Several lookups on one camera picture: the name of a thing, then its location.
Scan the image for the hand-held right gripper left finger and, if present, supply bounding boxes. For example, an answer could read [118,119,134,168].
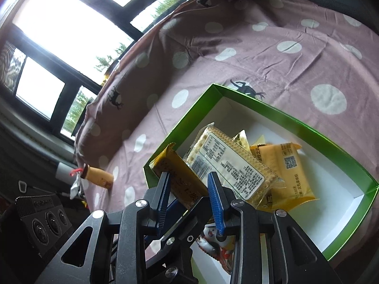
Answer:
[34,172,172,284]

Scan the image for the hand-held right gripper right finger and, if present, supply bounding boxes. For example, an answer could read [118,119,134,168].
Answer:
[207,172,335,284]

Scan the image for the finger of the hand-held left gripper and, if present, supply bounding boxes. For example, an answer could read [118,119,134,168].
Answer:
[142,197,214,284]

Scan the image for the mustard yellow snack packet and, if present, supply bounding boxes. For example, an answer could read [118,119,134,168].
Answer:
[149,142,209,210]

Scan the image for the orange panda snack bag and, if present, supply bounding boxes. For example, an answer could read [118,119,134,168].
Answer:
[197,223,237,274]

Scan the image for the cracker packet with green print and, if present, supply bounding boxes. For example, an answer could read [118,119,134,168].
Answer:
[183,123,286,210]

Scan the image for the yellow square snack packet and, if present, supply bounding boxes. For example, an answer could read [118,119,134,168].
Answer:
[249,142,316,212]

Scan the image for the green cardboard box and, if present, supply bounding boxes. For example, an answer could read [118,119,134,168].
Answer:
[143,83,379,284]

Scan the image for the crumpled white plastic bag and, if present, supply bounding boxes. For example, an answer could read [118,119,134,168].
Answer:
[69,174,83,200]

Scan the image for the white paper roll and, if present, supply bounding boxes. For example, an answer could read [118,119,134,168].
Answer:
[56,162,77,182]

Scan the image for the yellow bear print bottle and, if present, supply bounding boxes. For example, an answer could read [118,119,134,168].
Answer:
[69,166,114,189]

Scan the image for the pink dotted pillow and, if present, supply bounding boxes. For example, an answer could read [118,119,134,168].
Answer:
[74,0,214,160]

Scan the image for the pink dotted printed bedsheet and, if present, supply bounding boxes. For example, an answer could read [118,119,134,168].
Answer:
[72,0,379,284]

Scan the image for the black-framed window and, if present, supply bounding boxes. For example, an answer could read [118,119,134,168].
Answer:
[0,0,190,139]

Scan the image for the long-handled black tool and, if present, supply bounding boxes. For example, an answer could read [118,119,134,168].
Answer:
[18,180,72,197]

